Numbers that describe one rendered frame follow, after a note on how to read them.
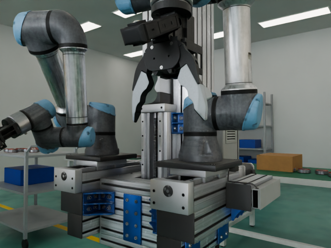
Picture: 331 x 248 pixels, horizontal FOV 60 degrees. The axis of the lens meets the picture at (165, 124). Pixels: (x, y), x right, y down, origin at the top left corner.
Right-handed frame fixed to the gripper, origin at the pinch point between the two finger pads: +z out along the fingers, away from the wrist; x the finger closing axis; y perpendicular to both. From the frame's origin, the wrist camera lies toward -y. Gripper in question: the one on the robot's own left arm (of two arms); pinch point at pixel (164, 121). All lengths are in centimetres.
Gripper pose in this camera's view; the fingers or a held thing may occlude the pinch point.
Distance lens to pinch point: 48.2
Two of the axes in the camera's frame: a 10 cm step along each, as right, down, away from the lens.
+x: -8.2, 0.2, 5.8
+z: 0.0, 10.0, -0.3
